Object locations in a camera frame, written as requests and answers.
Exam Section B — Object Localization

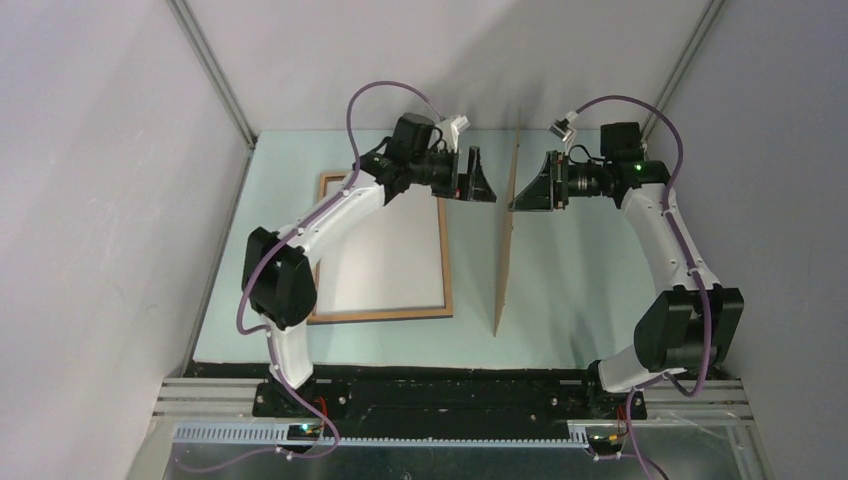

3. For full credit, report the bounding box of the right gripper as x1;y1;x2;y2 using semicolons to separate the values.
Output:
508;151;610;212

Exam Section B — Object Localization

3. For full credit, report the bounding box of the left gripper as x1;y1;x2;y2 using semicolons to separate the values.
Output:
409;146;495;203

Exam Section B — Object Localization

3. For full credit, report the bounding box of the brown backing board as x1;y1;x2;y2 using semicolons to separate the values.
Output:
492;108;523;337

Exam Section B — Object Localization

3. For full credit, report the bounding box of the beach photo print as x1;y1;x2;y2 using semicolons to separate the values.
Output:
316;188;446;316

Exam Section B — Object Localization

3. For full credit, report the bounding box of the wooden picture frame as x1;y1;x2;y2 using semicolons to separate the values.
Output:
305;170;456;327

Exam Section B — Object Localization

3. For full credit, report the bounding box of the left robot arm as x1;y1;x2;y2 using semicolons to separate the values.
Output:
237;113;496;417

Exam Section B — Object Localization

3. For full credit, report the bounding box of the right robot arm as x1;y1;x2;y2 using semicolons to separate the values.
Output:
509;120;744;418

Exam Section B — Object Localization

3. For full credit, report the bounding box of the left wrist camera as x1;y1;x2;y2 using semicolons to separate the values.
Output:
435;115;470;153

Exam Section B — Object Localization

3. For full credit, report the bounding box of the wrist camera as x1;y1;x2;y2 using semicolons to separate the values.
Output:
435;115;470;153
548;110;578;145

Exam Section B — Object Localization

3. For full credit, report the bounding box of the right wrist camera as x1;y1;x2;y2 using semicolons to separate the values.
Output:
548;110;578;145

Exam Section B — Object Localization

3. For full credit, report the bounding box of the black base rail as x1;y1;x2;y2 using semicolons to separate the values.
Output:
186;363;647;441

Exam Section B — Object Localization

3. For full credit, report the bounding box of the aluminium base frame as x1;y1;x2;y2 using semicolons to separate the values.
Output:
129;366;773;479

